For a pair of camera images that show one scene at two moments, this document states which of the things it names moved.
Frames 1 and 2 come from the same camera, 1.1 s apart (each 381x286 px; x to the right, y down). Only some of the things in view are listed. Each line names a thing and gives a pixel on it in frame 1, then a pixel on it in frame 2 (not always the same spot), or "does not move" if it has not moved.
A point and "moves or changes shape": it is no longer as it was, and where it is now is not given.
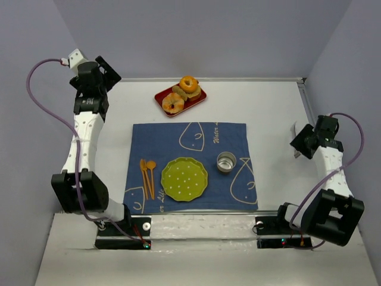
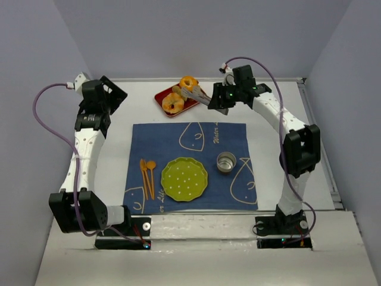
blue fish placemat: x=203 y=142 does not move
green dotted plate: x=184 y=179 does not move
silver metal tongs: x=293 y=133 moves or changes shape
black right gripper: x=302 y=142 → x=216 y=97
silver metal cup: x=226 y=161 does not move
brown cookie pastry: x=177 y=90 does not move
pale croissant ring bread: x=172 y=99 does not move
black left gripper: x=110 y=72 → x=116 y=93
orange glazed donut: x=189 y=84 does not move
